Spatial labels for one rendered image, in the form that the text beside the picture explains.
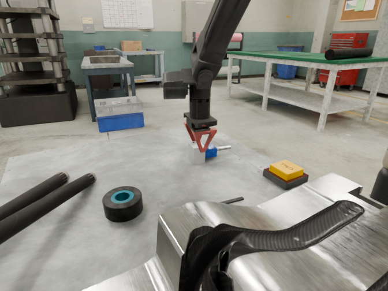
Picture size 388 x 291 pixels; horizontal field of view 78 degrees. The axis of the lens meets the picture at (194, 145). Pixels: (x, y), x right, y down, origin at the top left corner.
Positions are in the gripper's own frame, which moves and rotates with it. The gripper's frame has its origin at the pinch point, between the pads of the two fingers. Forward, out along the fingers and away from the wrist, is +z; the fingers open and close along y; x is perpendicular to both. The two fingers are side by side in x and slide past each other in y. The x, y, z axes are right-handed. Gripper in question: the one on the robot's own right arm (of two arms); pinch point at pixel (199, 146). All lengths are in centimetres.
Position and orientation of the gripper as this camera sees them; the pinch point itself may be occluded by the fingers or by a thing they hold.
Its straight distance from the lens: 71.3
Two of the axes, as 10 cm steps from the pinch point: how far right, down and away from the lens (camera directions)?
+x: 9.4, -1.4, 3.2
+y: 3.5, 3.9, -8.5
